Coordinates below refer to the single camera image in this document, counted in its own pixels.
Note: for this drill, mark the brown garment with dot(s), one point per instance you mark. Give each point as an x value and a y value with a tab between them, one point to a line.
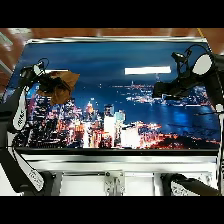
60	85

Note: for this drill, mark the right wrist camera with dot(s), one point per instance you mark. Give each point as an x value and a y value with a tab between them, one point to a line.
179	57

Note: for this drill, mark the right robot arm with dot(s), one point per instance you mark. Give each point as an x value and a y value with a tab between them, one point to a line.
203	65

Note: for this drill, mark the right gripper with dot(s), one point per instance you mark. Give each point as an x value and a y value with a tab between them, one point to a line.
164	90

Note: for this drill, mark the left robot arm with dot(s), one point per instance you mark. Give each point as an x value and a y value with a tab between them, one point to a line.
13	173

